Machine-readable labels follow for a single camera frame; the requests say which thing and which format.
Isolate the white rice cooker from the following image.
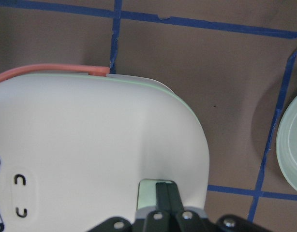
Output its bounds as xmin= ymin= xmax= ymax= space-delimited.
xmin=0 ymin=64 xmax=209 ymax=232

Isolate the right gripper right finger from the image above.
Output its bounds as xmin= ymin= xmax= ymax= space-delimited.
xmin=166 ymin=183 xmax=209 ymax=232

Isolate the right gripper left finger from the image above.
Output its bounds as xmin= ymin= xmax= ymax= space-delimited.
xmin=142 ymin=182 xmax=172 ymax=232

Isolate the green plate near potato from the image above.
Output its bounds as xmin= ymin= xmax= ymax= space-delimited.
xmin=276 ymin=96 xmax=297 ymax=191

